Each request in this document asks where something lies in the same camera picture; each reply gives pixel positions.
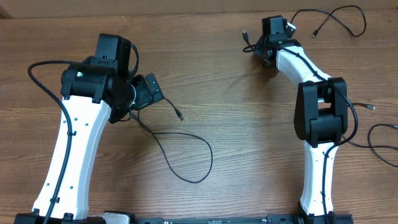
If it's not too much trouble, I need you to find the black thin cable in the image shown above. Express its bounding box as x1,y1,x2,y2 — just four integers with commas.
289,4,367,39

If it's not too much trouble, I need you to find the black cable with usb plug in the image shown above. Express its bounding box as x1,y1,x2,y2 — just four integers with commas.
341,102,398,169

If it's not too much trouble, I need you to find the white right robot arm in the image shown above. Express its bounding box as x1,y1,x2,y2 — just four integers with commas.
257,16,348,223

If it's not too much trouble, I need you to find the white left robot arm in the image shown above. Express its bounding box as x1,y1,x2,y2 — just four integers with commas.
14,34,164,224

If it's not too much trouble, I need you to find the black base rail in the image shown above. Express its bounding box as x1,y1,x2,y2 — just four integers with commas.
86,202,354,224

